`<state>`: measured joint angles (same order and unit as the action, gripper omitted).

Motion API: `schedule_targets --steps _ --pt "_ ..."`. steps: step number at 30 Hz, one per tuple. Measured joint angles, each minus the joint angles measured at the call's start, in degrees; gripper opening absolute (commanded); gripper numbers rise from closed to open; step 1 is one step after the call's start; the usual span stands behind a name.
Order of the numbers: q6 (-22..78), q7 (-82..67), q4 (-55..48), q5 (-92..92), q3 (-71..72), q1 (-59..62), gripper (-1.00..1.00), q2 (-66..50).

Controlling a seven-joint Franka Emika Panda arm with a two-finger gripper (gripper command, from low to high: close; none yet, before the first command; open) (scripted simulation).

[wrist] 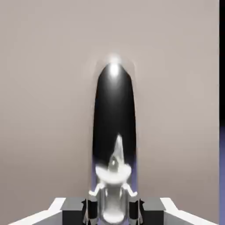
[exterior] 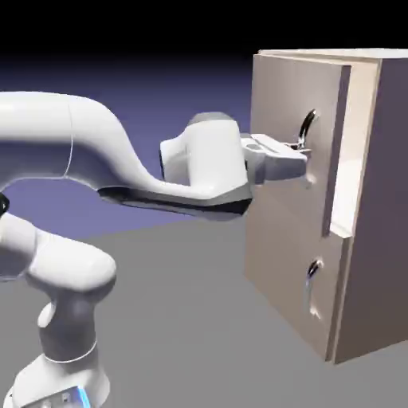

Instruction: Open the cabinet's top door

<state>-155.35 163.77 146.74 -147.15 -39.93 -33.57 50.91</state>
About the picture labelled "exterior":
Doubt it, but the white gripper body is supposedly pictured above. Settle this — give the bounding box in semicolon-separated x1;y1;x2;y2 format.
250;133;309;184

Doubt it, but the long curved metal door handle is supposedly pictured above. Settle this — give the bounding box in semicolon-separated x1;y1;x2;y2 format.
288;108;319;189

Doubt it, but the tall light wood cabinet door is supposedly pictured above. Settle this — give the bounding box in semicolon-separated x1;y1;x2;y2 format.
245;53;352;238

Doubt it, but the short light wood cabinet door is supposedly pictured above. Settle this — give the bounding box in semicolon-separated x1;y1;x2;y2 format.
244;203;346;362

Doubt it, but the light wood cabinet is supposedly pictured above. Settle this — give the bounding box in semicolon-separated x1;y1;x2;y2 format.
244;48;408;365

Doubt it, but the short curved metal door handle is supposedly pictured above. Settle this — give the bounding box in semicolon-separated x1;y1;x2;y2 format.
304;258;324;320

